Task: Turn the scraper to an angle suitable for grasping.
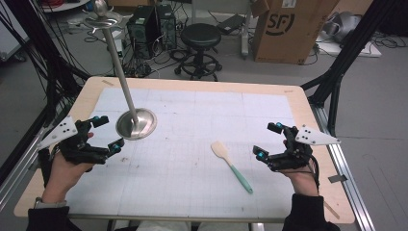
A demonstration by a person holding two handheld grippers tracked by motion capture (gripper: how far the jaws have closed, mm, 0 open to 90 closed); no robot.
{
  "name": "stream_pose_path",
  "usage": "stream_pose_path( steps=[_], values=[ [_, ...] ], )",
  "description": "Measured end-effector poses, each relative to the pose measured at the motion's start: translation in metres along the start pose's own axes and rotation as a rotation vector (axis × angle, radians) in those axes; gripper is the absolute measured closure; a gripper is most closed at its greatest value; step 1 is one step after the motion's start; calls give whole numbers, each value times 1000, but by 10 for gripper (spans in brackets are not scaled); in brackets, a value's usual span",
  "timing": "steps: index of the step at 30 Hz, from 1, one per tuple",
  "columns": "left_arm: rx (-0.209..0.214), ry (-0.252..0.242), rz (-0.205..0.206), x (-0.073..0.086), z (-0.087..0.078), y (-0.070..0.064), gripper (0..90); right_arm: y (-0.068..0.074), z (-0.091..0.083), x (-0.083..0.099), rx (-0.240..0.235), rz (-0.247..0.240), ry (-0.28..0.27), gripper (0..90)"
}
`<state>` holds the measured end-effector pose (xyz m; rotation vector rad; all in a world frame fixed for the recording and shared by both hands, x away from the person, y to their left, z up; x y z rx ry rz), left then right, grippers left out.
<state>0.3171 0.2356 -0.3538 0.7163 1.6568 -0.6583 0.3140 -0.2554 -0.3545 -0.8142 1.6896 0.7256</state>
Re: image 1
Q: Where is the black metal frame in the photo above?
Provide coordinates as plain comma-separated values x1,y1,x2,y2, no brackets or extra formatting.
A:
300,0,400,138
0,0,91,187

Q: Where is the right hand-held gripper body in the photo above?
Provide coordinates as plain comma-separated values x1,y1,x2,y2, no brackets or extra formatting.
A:
266,124,343,173

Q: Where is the black round stool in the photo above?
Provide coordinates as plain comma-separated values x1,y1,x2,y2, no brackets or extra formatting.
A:
173,22,223,82

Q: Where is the person's left hand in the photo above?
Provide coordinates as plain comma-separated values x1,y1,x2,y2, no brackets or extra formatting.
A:
41,130,96,204

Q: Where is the large cardboard box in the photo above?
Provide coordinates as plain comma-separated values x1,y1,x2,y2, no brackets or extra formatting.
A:
251,0,342,65

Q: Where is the aluminium rail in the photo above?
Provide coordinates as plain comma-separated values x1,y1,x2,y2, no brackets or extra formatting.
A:
0,107,66,211
308,103,377,231

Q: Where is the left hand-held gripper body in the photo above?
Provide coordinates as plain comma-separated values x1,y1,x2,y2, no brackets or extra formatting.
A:
37,115,112,166

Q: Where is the tangle of black floor cables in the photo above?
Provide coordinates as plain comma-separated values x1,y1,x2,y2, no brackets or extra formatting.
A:
84,28,193,80

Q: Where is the person's right hand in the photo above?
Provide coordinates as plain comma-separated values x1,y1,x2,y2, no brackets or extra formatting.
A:
278,138,320,197

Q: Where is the grey tape piece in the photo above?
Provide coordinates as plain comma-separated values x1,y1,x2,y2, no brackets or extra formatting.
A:
327,173,349,185

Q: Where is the grey wristband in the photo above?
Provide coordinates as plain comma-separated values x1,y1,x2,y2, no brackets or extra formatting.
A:
34,197,68,210

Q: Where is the white table leg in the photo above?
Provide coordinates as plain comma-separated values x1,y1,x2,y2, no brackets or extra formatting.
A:
240,0,252,61

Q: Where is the wooden spatula with teal handle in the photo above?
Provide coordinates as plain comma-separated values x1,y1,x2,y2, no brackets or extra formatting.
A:
210,141,254,195

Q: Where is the white grid mat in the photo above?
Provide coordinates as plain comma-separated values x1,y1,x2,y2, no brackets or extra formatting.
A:
64,87,298,218

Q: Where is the white flat board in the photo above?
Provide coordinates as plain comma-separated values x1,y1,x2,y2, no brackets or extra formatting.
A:
315,31,383,59

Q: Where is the silver metal stand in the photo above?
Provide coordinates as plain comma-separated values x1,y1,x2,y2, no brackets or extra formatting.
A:
83,0,159,141

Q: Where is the grey bag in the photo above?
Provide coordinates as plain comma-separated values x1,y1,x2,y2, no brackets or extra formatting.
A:
322,11,363,44

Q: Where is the round white table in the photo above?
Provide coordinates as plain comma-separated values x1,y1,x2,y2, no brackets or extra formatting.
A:
40,0,92,13

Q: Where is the flat wooden stick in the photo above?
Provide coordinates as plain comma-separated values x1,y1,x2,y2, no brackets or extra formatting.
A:
322,199,342,221

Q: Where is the black laptop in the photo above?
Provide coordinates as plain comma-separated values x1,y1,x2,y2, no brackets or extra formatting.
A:
217,13,247,36

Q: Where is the black computer tower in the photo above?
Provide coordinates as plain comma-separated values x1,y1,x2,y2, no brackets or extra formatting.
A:
156,3,178,51
126,5,162,61

